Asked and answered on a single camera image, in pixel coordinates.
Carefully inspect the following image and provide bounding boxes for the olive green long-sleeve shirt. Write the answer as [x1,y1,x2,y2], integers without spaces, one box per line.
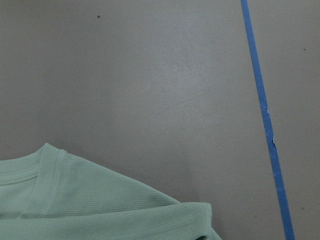
[0,143,219,240]

